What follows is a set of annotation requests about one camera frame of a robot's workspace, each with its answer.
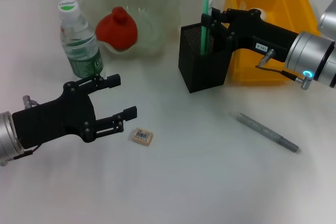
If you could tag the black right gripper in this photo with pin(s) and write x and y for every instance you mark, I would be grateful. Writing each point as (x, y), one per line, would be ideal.
(257, 35)

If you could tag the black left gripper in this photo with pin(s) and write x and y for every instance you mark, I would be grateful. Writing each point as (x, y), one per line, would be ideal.
(52, 121)

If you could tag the green utility knife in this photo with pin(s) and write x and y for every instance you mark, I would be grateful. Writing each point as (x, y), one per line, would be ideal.
(204, 37)

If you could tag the beige eraser with barcode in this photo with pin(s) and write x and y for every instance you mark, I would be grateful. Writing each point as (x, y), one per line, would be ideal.
(141, 136)

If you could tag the clear green-label water bottle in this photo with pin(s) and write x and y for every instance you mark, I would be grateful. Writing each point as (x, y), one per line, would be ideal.
(84, 56)

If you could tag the orange fruit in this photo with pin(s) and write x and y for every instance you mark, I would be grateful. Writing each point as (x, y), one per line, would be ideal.
(116, 30)

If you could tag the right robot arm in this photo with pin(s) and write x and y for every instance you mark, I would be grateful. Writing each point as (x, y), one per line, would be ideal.
(309, 53)

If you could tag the black mesh pen holder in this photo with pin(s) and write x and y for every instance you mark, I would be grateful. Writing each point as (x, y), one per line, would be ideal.
(204, 74)

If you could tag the pale green glass fruit bowl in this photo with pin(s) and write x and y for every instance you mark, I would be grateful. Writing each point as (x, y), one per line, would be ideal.
(157, 11)

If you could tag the grey pen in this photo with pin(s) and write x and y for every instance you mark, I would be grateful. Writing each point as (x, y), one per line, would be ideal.
(270, 134)

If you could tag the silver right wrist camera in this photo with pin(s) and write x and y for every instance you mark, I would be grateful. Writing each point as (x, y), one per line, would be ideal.
(328, 16)

